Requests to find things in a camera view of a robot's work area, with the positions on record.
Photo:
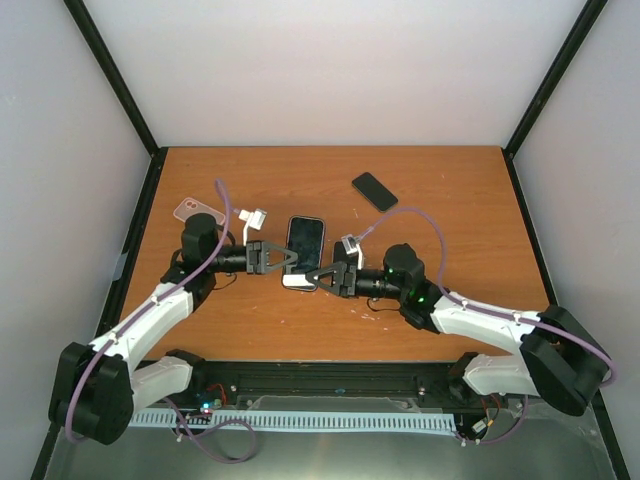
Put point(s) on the pink translucent phone case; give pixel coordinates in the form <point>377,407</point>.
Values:
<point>190,207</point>

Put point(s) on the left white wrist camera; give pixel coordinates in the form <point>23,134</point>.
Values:
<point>253,220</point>

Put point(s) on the black phone case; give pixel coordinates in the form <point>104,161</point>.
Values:
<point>289,225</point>

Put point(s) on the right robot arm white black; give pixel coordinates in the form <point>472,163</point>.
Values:
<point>546,354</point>

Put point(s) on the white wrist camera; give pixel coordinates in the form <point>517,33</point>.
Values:
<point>353,250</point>
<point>253,220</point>

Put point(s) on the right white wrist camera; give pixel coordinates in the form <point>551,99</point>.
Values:
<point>353,250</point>

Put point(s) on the right black frame post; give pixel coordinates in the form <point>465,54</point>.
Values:
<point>571,45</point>

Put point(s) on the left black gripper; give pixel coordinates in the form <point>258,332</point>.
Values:
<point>258,262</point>

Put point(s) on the left black frame post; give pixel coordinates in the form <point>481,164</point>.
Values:
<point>101,53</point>

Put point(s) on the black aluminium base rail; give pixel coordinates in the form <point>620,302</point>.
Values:
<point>320,382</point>

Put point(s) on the black frame post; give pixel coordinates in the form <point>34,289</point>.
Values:
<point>571,45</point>
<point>101,53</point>

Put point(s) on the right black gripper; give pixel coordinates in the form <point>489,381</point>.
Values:
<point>341,271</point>

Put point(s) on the metal base plate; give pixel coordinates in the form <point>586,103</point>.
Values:
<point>545,446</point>

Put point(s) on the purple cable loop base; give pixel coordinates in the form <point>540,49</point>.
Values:
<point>220,440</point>

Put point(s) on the light blue slotted cable duct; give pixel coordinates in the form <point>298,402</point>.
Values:
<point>327,422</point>

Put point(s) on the black smartphone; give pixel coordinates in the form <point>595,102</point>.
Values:
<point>305,242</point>
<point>378,195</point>

